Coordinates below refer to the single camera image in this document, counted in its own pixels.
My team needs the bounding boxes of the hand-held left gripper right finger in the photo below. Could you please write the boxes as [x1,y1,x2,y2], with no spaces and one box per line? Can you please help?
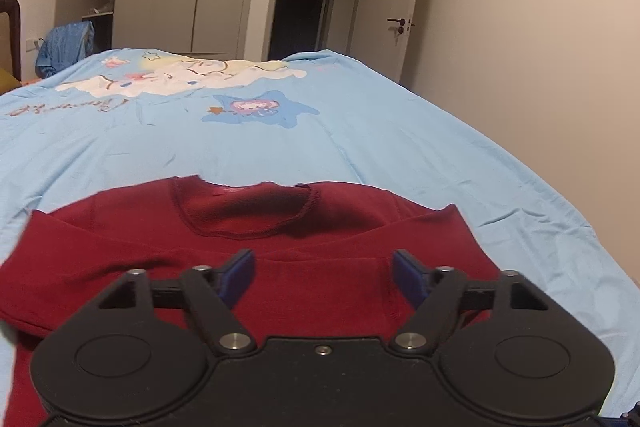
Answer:
[389,248,551,354]

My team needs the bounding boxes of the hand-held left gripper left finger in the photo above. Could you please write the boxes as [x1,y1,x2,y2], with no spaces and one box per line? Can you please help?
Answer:
[97,248,257,354]

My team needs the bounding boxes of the dark red sweater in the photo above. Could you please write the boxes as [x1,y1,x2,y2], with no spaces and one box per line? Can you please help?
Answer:
[0,175,503,427]

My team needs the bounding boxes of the light blue printed bed sheet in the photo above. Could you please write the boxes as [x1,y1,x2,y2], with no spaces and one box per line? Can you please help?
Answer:
[0,48,640,427]

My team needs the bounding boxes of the white room door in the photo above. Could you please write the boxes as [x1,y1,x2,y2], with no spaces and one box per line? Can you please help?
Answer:
[359,0,427,86]

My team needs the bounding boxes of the blue cloth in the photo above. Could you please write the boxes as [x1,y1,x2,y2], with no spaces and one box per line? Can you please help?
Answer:
[35,21,96,78]

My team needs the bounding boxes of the yellow pillow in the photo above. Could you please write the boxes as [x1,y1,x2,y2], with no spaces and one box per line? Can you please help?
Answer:
[0,66,21,96]

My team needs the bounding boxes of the padded brown headboard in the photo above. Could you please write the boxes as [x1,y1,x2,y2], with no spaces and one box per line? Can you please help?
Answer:
[0,0,22,80]

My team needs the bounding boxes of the black door handle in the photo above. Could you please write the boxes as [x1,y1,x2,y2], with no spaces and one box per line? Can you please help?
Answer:
[387,14,416,36]

